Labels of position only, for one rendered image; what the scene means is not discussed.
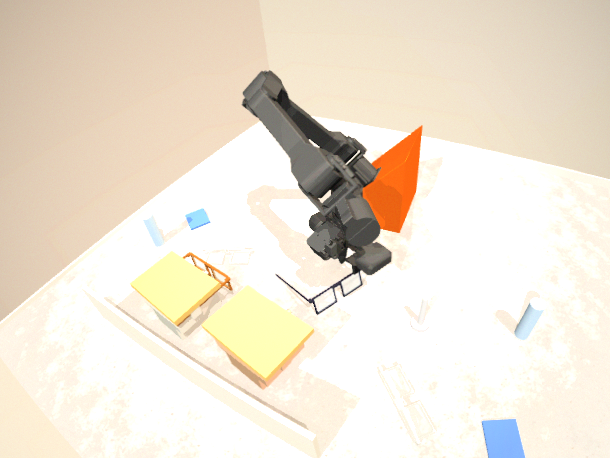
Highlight black glasses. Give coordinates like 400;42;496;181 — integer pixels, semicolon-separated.
275;271;363;315

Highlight grey rectangular panel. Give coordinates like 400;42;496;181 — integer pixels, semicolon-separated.
81;284;320;458

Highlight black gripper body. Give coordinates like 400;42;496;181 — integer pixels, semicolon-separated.
309;211;393;275

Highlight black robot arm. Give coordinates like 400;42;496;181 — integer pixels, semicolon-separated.
241;70;382;261

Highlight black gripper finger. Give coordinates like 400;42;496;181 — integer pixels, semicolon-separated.
346;254;360;276
338;247;348;264

